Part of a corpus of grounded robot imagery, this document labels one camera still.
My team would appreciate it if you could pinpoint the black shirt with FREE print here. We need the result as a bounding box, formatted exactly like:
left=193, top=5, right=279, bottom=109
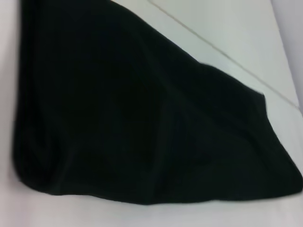
left=12, top=0, right=303, bottom=206

